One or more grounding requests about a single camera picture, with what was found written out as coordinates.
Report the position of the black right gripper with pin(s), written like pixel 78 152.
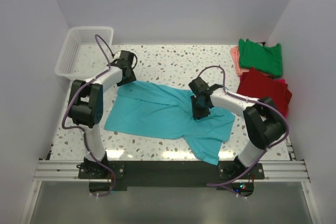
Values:
pixel 196 112

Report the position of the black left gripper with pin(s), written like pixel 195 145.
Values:
pixel 131 78

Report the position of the turquoise t shirt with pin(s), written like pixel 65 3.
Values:
pixel 158 111

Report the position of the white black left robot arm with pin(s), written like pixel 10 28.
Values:
pixel 85 107

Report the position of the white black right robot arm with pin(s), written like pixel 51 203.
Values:
pixel 265 125

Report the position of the white plastic basket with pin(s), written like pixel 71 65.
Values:
pixel 83 52

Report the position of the red folded t shirt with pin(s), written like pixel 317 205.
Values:
pixel 255 84

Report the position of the pink folded t shirt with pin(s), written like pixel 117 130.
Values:
pixel 234 52

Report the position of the green folded t shirt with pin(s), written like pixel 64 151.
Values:
pixel 265 59

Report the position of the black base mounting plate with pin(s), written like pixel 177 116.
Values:
pixel 121 175

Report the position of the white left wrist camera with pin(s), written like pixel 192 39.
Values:
pixel 116 54

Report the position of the aluminium front rail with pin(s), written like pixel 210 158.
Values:
pixel 274 171

